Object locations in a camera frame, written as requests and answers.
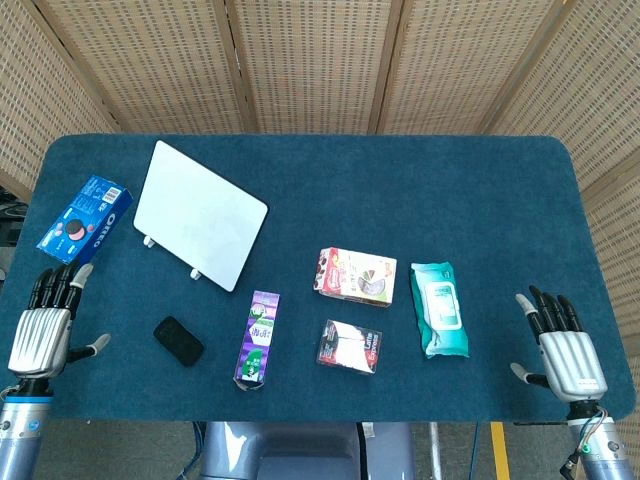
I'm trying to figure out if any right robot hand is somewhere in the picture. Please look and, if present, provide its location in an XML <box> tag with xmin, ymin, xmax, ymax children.
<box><xmin>509</xmin><ymin>285</ymin><xmax>609</xmax><ymax>402</ymax></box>

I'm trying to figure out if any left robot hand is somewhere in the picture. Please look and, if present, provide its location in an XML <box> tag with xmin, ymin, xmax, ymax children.
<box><xmin>7</xmin><ymin>263</ymin><xmax>112</xmax><ymax>385</ymax></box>

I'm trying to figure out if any black oval object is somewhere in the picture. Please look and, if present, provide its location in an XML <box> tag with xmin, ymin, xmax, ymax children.
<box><xmin>152</xmin><ymin>315</ymin><xmax>206</xmax><ymax>368</ymax></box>

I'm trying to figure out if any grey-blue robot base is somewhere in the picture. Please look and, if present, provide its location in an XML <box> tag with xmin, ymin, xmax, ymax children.
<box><xmin>197</xmin><ymin>421</ymin><xmax>416</xmax><ymax>480</ymax></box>

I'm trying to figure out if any blue Oreo cookie box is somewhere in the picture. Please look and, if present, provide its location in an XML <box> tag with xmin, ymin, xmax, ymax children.
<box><xmin>36</xmin><ymin>174</ymin><xmax>134</xmax><ymax>266</ymax></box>

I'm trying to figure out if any purple toothpaste box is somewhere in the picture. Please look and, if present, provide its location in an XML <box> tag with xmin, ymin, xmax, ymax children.
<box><xmin>233</xmin><ymin>290</ymin><xmax>282</xmax><ymax>392</ymax></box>

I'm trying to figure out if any small red black packet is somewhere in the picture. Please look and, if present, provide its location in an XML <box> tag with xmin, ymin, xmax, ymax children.
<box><xmin>315</xmin><ymin>319</ymin><xmax>384</xmax><ymax>376</ymax></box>

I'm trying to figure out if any red and cream snack box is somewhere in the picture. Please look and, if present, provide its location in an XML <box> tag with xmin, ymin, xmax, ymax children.
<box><xmin>313</xmin><ymin>246</ymin><xmax>398</xmax><ymax>308</ymax></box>

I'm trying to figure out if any green wet wipes pack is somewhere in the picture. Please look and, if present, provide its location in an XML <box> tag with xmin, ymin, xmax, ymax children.
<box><xmin>409</xmin><ymin>261</ymin><xmax>471</xmax><ymax>360</ymax></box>

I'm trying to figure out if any white magnetic whiteboard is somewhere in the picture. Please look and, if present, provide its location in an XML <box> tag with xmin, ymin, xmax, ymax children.
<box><xmin>132</xmin><ymin>139</ymin><xmax>270</xmax><ymax>294</ymax></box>

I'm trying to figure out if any blue table mat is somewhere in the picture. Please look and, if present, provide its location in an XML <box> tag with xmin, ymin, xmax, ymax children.
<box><xmin>0</xmin><ymin>133</ymin><xmax>637</xmax><ymax>424</ymax></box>

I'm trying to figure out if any woven folding screen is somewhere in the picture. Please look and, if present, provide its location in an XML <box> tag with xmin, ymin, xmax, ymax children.
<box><xmin>0</xmin><ymin>0</ymin><xmax>640</xmax><ymax>480</ymax></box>

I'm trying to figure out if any blue cable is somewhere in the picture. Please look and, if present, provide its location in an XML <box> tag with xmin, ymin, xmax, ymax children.
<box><xmin>180</xmin><ymin>422</ymin><xmax>206</xmax><ymax>480</ymax></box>

